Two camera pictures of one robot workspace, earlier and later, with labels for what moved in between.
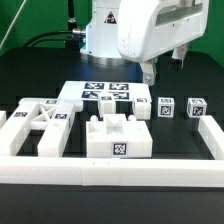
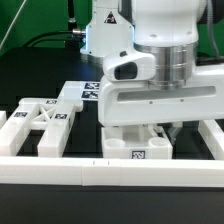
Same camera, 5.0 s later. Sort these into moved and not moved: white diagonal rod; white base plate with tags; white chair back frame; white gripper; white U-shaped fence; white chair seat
Moved: white chair seat; white gripper
Not moved: white U-shaped fence; white base plate with tags; white diagonal rod; white chair back frame
